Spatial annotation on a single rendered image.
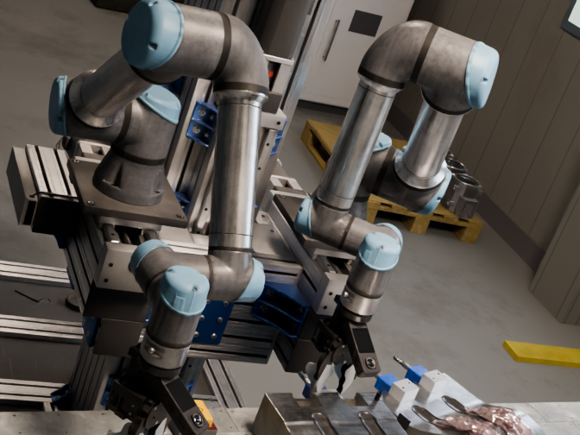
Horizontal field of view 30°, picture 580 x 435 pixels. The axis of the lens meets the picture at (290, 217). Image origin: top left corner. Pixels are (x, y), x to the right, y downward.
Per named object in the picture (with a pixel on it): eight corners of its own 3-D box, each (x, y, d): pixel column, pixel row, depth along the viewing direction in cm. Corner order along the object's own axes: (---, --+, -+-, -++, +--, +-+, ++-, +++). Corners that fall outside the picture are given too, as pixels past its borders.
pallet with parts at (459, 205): (482, 245, 571) (505, 195, 559) (359, 225, 539) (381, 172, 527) (401, 158, 658) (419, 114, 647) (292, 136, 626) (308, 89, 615)
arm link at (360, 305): (389, 299, 210) (356, 299, 206) (381, 319, 212) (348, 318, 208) (369, 279, 216) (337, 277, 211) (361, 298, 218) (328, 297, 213)
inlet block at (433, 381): (382, 368, 240) (391, 348, 238) (396, 364, 244) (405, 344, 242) (425, 403, 233) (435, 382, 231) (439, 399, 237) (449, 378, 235)
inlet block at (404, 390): (351, 377, 232) (361, 356, 230) (366, 373, 236) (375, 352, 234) (395, 413, 225) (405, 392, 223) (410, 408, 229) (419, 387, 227)
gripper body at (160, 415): (131, 394, 182) (151, 335, 178) (171, 421, 179) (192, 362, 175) (103, 410, 176) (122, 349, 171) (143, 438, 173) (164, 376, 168)
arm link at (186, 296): (201, 262, 173) (220, 291, 166) (182, 320, 177) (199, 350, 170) (156, 258, 169) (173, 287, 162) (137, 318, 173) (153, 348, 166)
